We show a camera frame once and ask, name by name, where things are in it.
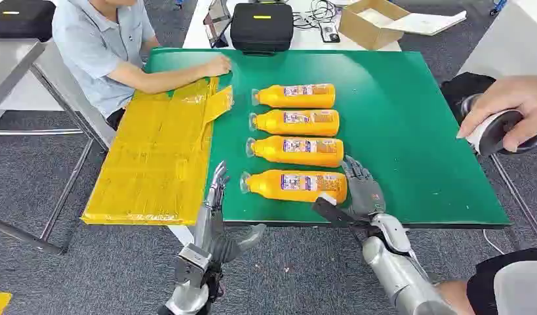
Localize blue frame foot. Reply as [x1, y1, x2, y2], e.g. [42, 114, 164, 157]
[489, 0, 509, 17]

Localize cardboard box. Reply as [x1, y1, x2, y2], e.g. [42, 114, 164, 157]
[338, 0, 412, 51]

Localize black bag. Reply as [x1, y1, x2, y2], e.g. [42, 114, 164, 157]
[439, 72, 497, 127]

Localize steel table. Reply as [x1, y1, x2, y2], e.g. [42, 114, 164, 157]
[0, 38, 117, 255]

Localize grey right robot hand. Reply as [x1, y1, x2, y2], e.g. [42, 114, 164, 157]
[312, 156, 387, 228]

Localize person's hand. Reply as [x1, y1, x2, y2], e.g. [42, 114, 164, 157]
[456, 75, 537, 153]

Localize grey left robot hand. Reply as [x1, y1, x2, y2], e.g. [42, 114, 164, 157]
[193, 161, 268, 266]

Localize green table mat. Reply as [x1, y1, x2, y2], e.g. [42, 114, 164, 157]
[144, 47, 512, 230]

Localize yellow sheet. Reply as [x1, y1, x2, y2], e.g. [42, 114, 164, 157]
[80, 77, 234, 227]

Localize black case with yellow label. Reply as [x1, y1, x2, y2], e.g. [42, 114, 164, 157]
[229, 2, 294, 56]
[0, 0, 57, 43]

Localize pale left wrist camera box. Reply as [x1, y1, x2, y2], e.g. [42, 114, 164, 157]
[174, 243, 212, 288]

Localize black round stool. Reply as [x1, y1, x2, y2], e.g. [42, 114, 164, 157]
[460, 93, 537, 158]

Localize white floor cable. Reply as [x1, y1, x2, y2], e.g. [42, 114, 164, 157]
[482, 229, 507, 256]

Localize orange drink bottle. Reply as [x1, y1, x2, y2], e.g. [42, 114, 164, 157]
[251, 83, 336, 110]
[249, 108, 341, 137]
[239, 169, 349, 204]
[245, 135, 345, 169]

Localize person's right hand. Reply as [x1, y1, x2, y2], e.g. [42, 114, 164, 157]
[203, 54, 233, 78]

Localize small black device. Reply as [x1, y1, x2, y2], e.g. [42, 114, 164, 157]
[319, 20, 341, 43]

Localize black cable bundle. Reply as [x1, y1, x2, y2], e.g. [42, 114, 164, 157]
[292, 0, 343, 30]

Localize tablet with dark frame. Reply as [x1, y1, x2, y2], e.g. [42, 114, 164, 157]
[203, 0, 233, 49]

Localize white table leg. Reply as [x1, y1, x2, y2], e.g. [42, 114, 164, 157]
[167, 225, 195, 247]

